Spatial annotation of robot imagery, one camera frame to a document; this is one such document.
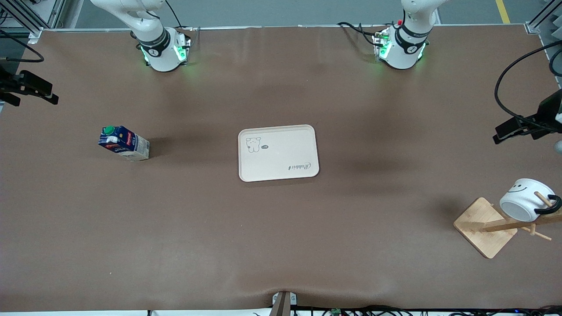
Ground white smiley mug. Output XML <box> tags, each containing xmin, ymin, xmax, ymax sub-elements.
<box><xmin>499</xmin><ymin>178</ymin><xmax>562</xmax><ymax>223</ymax></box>

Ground blue milk carton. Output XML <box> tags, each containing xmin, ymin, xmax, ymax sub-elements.
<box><xmin>98</xmin><ymin>126</ymin><xmax>151</xmax><ymax>162</ymax></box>

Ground wooden cup rack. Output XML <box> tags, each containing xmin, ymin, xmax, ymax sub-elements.
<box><xmin>453</xmin><ymin>191</ymin><xmax>562</xmax><ymax>259</ymax></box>

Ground cream plastic tray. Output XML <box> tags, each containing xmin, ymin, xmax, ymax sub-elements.
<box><xmin>238</xmin><ymin>125</ymin><xmax>320</xmax><ymax>183</ymax></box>

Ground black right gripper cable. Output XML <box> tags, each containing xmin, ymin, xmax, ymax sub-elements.
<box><xmin>0</xmin><ymin>28</ymin><xmax>45</xmax><ymax>63</ymax></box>

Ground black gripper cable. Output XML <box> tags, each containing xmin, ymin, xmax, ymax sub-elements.
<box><xmin>494</xmin><ymin>40</ymin><xmax>562</xmax><ymax>129</ymax></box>
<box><xmin>0</xmin><ymin>28</ymin><xmax>45</xmax><ymax>63</ymax></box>

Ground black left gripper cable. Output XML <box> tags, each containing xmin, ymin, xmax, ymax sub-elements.
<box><xmin>494</xmin><ymin>40</ymin><xmax>562</xmax><ymax>129</ymax></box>

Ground aluminium frame profile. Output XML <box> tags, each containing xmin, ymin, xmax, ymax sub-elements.
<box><xmin>525</xmin><ymin>0</ymin><xmax>562</xmax><ymax>36</ymax></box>
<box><xmin>0</xmin><ymin>0</ymin><xmax>67</xmax><ymax>44</ymax></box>

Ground black right base cable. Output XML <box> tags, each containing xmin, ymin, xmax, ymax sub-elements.
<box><xmin>164</xmin><ymin>0</ymin><xmax>201</xmax><ymax>41</ymax></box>

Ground black base cable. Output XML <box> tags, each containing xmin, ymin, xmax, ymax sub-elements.
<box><xmin>337</xmin><ymin>21</ymin><xmax>383</xmax><ymax>49</ymax></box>
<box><xmin>164</xmin><ymin>0</ymin><xmax>201</xmax><ymax>41</ymax></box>

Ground black left base cable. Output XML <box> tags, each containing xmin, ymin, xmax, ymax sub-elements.
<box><xmin>337</xmin><ymin>21</ymin><xmax>383</xmax><ymax>49</ymax></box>

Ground camera mount post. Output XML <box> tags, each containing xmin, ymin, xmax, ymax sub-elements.
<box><xmin>271</xmin><ymin>291</ymin><xmax>298</xmax><ymax>316</ymax></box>

